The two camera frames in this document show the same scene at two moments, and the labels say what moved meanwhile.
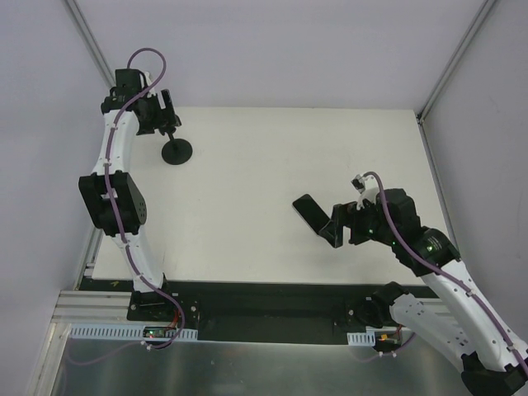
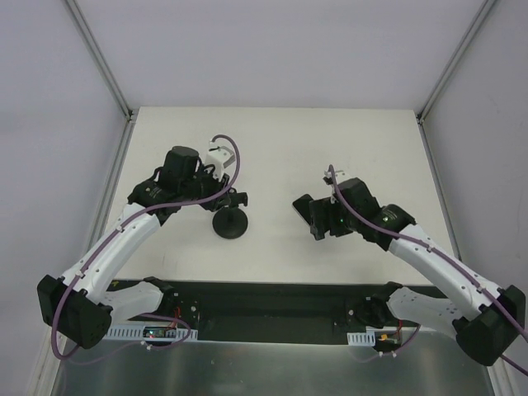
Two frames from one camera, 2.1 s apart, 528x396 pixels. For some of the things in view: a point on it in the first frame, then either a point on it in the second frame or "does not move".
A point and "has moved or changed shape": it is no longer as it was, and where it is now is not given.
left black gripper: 166,122 to 227,197
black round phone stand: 176,151 has moved or changed shape
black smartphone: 311,212 does not move
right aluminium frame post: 450,68 does not move
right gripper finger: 343,214 to 321,209
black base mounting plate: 242,311 does not move
